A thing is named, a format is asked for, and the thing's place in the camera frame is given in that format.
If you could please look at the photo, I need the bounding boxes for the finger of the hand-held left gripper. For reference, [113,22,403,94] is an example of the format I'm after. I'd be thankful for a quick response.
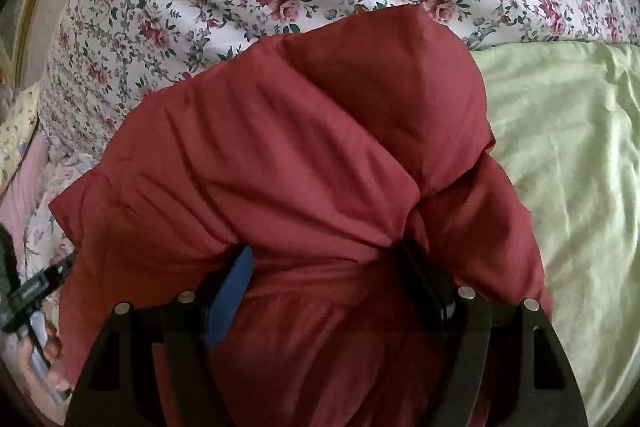
[20,254,78,304]

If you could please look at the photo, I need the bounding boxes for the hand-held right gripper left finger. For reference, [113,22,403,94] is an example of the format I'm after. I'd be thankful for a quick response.
[64,244,256,427]

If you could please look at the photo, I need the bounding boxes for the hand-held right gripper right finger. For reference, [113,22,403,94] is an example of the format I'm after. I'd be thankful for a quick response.
[395,239,588,427]

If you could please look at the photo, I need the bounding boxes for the red quilted jacket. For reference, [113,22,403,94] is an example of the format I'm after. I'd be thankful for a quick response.
[49,4,553,427]

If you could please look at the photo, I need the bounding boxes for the person's left hand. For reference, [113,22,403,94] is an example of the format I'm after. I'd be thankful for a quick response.
[30,317,75,405]

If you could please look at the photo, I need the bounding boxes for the pastel floral pillow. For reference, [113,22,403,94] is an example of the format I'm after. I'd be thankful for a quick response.
[22,151,98,273]

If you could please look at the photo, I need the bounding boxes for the pink pillow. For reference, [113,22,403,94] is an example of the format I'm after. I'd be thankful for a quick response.
[0,134,53,233]

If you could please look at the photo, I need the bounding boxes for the yellow patterned pillow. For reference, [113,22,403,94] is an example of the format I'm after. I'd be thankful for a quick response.
[0,84,43,190]

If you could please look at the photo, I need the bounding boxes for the light green bed sheet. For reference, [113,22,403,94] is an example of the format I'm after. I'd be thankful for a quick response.
[467,41,640,427]

